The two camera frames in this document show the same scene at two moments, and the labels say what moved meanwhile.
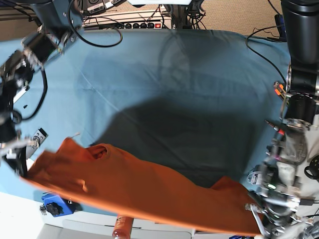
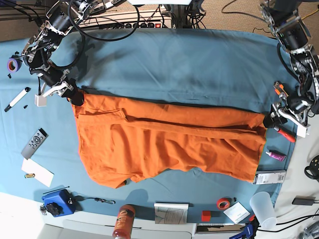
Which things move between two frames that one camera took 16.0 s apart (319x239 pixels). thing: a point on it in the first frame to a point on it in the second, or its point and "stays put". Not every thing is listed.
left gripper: (277, 207) to (300, 105)
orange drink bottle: (122, 229) stays put
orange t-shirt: (97, 177) to (123, 140)
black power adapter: (307, 202) stays put
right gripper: (9, 149) to (49, 76)
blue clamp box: (58, 205) stays put
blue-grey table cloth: (205, 104) stays put
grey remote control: (38, 140) stays put
